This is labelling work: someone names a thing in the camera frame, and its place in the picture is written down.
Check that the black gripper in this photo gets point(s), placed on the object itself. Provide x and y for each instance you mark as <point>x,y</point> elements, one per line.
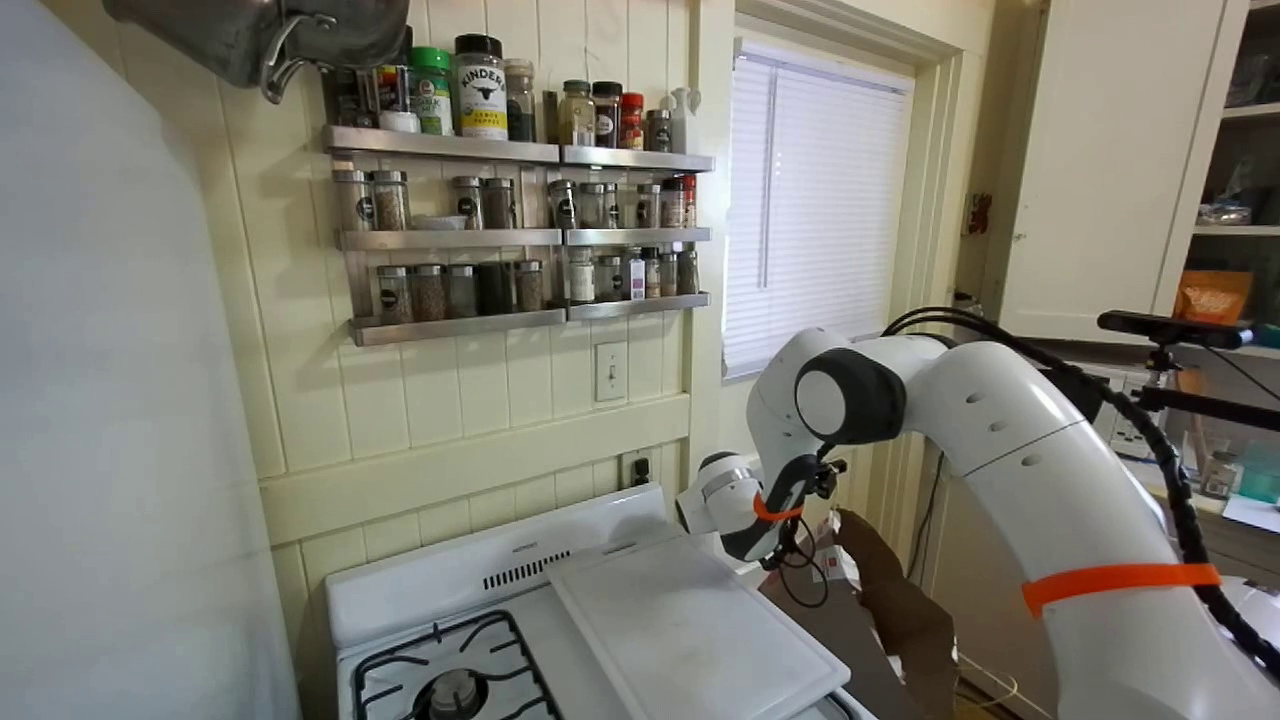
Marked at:
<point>780,544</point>

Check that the brown McDonald's paper bag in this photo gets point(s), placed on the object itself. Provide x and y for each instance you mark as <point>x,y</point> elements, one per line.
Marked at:
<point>904,627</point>

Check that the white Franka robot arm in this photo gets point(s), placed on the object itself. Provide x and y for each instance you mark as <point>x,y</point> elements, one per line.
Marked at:
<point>1043,453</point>

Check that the round stove burner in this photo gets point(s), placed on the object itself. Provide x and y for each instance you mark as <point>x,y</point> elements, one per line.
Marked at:
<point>449,697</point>

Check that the white gas stove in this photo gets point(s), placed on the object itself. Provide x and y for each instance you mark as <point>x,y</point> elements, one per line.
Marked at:
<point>412,584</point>

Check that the black stove burner grate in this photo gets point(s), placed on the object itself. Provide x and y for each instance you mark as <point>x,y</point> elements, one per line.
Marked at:
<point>386,666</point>

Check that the white cutting board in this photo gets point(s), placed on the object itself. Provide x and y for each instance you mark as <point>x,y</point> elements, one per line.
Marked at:
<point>680,627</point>

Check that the glass spice jar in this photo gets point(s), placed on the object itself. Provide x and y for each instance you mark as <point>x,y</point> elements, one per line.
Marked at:
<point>637,272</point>
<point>467,203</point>
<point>389,203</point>
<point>591,204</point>
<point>563,203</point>
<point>608,272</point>
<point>686,271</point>
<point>425,292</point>
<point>502,203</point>
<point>646,204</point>
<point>354,203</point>
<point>532,287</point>
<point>462,288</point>
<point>608,112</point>
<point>579,112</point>
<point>659,129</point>
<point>393,292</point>
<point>583,279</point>
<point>522,107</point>

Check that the slim glass bottle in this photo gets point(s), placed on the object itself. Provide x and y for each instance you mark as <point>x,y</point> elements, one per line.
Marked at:
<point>678,122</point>

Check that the teal container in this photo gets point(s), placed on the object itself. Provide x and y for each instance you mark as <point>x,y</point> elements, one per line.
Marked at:
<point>1259,479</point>

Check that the orange snack packet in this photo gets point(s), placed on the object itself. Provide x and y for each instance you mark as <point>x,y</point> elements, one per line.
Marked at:
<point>1215,299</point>

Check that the large black lid jar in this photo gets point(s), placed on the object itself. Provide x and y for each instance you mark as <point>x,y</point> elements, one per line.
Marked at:
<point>483,92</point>

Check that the green lid spice jar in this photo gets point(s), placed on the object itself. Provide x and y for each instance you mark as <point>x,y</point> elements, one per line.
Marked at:
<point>432,92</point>

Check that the red white spice jar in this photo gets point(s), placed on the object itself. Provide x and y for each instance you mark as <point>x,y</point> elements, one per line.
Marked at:
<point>399,101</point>

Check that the dark spice jar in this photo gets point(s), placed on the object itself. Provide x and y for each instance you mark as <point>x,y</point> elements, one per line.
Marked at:
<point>354,99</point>

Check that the white refrigerator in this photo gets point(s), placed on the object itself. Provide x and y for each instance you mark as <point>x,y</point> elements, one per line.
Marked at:
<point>122,400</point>

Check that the small black wall outlet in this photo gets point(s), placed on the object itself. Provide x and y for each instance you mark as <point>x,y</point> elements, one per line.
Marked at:
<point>637,469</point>

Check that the white wall outlet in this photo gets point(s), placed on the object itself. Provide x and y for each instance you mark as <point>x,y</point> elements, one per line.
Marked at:
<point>613,373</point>

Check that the brown wall latch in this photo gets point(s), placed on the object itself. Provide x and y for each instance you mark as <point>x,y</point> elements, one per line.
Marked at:
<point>980,214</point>

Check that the black tripod frame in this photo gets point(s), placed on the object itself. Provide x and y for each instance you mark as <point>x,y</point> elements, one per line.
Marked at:
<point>1163,327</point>

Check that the steel wall spice rack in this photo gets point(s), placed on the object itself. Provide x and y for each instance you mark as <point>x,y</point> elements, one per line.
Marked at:
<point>441,240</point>

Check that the cream wall cabinet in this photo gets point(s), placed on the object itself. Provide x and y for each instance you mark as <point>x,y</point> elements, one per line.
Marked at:
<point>1107,163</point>

